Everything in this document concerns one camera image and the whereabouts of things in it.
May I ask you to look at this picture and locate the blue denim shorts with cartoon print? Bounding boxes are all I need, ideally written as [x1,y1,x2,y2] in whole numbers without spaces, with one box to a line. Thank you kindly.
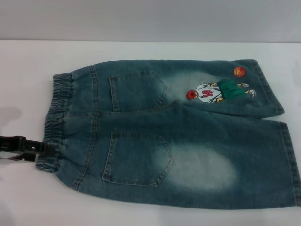
[34,58,301,210]

